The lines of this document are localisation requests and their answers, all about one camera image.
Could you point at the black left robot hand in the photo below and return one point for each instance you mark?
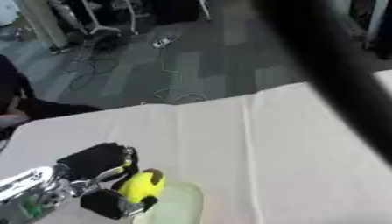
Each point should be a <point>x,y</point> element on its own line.
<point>94,160</point>

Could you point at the yellow toy banana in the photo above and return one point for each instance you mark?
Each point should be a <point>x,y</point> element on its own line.
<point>142,184</point>

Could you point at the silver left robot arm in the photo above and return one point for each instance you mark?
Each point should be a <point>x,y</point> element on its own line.
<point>25,189</point>

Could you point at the pale green plate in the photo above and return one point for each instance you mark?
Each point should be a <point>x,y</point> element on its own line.
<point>178,207</point>

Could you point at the person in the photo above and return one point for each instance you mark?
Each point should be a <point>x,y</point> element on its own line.
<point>13,87</point>

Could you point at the white power strip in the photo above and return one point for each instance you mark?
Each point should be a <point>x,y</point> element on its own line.
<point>162,42</point>

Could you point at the white metal stand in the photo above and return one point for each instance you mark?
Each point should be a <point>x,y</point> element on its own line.
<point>97,20</point>

